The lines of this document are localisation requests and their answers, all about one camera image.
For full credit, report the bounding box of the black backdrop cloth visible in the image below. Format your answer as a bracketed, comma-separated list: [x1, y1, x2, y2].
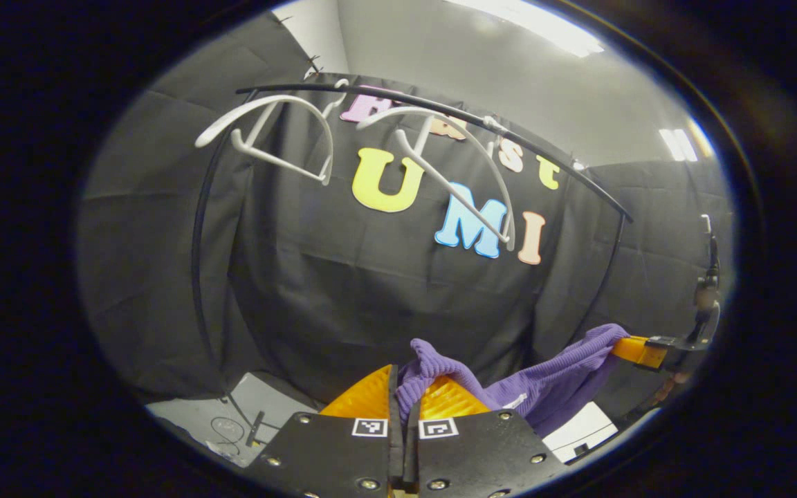
[75, 10, 735, 423]

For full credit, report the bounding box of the black floor cable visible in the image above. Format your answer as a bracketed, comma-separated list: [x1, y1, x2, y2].
[207, 414, 248, 459]

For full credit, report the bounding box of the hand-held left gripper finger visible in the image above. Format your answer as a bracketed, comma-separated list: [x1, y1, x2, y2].
[246, 365, 403, 498]
[404, 376, 569, 498]

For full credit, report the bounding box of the purple ribbed jacket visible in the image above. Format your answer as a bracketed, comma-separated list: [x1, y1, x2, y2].
[396, 323, 631, 438]

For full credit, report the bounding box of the white cabinet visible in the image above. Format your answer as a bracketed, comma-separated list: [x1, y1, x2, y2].
[542, 401, 619, 463]

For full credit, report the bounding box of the black metal clothes rack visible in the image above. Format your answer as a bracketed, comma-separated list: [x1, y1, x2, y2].
[190, 82, 634, 449]

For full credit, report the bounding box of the white plastic clothes hanger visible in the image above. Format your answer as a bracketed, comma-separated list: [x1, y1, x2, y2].
[194, 78, 351, 186]
[356, 106, 517, 252]

